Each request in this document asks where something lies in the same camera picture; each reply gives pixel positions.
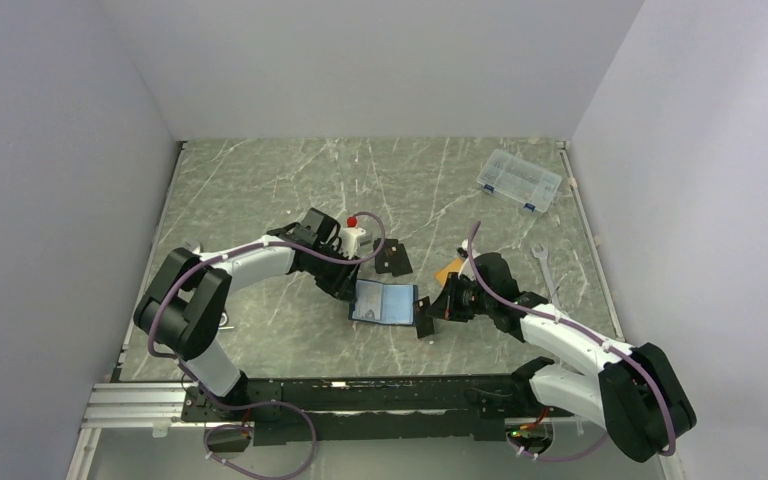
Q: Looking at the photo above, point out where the clear plastic organizer box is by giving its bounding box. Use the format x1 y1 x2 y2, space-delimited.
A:
476 149 562 213

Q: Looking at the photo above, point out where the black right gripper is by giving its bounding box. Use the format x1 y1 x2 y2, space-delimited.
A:
426 271 495 322

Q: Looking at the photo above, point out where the silver open-end wrench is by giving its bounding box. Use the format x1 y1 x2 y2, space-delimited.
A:
531 245 562 309

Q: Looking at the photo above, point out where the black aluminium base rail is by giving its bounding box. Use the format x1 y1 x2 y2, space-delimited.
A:
81 374 584 446

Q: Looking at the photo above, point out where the blue leather card holder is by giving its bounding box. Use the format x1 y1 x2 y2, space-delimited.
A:
348 280 418 326

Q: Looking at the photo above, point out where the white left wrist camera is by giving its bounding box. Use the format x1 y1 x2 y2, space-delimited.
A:
337 216 369 259

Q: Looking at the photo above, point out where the silver VIP card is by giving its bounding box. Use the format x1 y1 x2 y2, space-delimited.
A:
351 280 383 322

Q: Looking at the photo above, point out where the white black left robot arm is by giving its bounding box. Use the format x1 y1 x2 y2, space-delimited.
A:
133 208 368 420

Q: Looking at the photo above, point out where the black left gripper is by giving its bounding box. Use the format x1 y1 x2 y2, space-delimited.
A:
308 245 363 304

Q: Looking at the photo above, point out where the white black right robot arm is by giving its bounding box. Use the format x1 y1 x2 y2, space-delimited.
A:
414 253 697 462

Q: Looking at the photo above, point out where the black VIP card stack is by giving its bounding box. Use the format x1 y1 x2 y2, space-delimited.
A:
373 238 413 277

